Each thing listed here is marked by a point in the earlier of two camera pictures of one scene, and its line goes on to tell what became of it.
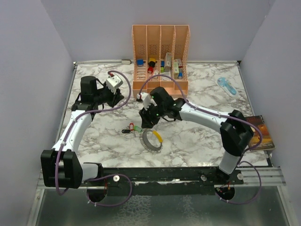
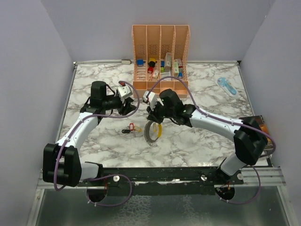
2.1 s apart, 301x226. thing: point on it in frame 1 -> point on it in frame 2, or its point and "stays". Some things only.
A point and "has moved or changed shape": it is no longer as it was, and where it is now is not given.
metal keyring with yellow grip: [146, 144] has moved or changed shape
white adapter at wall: [126, 61] stays
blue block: [140, 62] stays
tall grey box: [168, 62] stays
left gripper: [115, 98] -> [128, 107]
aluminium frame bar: [252, 177] stays
